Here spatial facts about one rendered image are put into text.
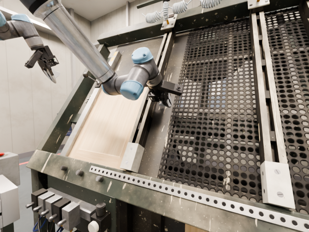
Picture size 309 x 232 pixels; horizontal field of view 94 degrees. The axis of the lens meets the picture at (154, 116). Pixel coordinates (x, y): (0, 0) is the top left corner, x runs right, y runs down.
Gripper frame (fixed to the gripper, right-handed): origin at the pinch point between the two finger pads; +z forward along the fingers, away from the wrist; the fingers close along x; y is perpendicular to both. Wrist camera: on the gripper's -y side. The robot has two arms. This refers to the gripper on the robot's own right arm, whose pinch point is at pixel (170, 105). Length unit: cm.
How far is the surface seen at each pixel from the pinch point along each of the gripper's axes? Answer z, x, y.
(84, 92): 4, -16, 84
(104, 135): 0.7, 21.5, 38.2
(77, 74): 136, -199, 372
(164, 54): -4.9, -37.4, 10.4
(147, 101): -3.3, -0.8, 13.6
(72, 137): -2, 26, 61
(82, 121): -2, 15, 60
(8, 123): 78, -3, 388
